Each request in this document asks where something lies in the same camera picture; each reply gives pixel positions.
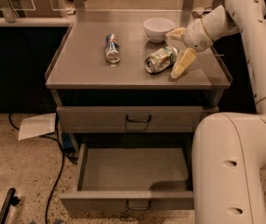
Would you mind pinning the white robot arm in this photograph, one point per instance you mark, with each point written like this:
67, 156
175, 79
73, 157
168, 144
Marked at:
229, 149

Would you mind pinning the blue silver energy drink can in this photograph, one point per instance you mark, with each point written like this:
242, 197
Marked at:
112, 53

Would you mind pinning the crushed green 7up can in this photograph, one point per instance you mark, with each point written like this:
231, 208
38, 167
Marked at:
161, 59

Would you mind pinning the black bar object on floor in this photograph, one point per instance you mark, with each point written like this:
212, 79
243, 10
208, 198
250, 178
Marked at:
11, 200

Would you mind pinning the open grey middle drawer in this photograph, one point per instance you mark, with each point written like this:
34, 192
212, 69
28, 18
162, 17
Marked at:
135, 179

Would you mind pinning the white bowl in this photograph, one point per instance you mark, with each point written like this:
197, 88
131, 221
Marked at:
157, 28

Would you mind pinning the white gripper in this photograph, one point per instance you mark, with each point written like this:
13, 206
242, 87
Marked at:
196, 35

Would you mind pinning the grey drawer cabinet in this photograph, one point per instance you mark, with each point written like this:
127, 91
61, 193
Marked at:
80, 75

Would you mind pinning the closed grey top drawer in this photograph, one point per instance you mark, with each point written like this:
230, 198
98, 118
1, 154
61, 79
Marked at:
132, 119

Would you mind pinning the blue box under cabinet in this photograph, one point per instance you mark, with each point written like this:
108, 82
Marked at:
67, 141

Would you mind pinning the white paper sheet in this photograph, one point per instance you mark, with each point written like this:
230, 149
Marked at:
37, 125

